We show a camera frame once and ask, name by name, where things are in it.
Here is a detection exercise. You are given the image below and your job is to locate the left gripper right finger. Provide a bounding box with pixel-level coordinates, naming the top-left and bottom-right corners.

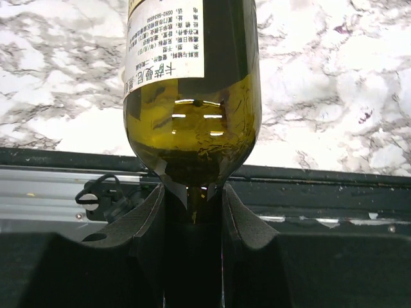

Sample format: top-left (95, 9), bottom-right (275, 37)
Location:
top-left (222, 185), bottom-right (410, 307)

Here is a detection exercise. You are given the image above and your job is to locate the tall green wine bottle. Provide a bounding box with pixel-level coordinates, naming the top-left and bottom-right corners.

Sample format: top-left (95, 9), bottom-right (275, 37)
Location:
top-left (124, 1), bottom-right (262, 307)

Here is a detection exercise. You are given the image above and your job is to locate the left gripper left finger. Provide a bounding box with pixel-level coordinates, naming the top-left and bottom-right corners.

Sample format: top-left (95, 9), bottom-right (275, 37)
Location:
top-left (1, 185), bottom-right (164, 307)

